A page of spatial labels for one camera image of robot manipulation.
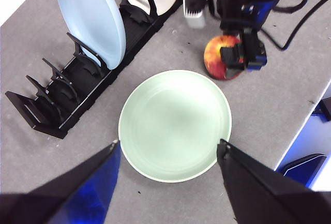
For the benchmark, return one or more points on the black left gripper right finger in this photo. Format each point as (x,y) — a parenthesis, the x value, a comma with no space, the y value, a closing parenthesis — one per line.
(263,198)

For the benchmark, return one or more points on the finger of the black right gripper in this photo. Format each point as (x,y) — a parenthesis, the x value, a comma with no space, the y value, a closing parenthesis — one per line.
(254,50)
(232,59)

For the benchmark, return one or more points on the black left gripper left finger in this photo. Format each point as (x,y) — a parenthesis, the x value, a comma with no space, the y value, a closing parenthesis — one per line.
(64,198)

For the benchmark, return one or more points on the red apple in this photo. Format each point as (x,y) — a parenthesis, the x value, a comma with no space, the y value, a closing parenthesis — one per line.
(213,58)

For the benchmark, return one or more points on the green plate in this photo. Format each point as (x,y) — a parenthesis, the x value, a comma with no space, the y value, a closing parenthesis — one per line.
(175,125)

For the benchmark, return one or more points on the black plate rack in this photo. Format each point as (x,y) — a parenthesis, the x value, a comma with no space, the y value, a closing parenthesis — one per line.
(77,74)

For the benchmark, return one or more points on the blue plate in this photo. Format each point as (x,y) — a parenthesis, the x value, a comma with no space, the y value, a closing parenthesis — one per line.
(90,19)

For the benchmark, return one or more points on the black rounded device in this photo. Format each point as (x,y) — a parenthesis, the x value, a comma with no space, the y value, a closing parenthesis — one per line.
(305,169)

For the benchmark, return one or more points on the black angular device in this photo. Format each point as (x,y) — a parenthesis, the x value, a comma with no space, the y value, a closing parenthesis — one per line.
(324,108)

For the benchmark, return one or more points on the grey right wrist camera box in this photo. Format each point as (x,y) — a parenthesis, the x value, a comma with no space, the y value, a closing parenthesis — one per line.
(194,17)

